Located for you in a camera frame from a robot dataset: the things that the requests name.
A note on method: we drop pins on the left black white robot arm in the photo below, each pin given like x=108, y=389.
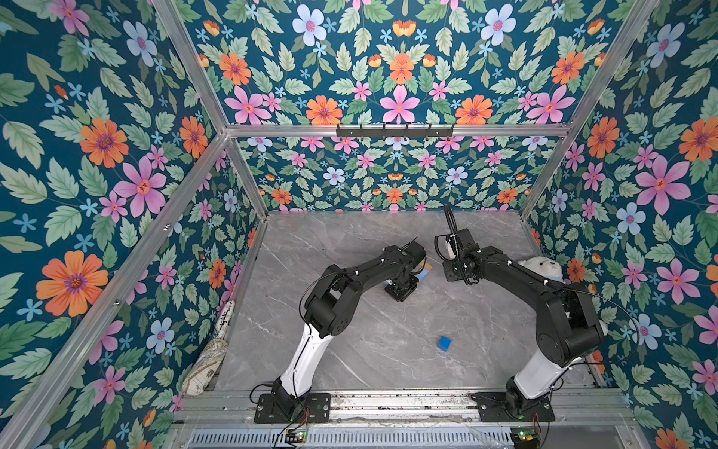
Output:
x=329, y=307

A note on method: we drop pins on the left green circuit board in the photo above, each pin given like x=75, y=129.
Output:
x=295, y=437

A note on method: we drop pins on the aluminium front rail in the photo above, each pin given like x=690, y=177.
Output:
x=573, y=406

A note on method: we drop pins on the rolled patterned cloth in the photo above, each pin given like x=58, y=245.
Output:
x=211, y=357

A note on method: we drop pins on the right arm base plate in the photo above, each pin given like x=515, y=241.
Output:
x=493, y=407

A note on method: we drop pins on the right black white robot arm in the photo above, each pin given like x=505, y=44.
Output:
x=568, y=328

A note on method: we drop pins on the light blue block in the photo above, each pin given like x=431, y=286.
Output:
x=423, y=274

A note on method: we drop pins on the blue square block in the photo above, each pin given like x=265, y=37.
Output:
x=444, y=344

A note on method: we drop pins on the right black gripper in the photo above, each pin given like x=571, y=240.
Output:
x=459, y=272

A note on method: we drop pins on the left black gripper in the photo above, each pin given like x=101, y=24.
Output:
x=400, y=297

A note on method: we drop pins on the black hook rail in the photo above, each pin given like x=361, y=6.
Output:
x=418, y=132

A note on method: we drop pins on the right green circuit board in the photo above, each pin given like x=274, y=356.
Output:
x=522, y=438

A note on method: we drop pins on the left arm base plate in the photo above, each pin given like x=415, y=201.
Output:
x=312, y=408

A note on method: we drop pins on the green circuit board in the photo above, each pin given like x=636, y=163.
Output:
x=295, y=437
x=522, y=438

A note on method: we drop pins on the white teddy bear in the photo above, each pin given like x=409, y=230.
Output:
x=546, y=267

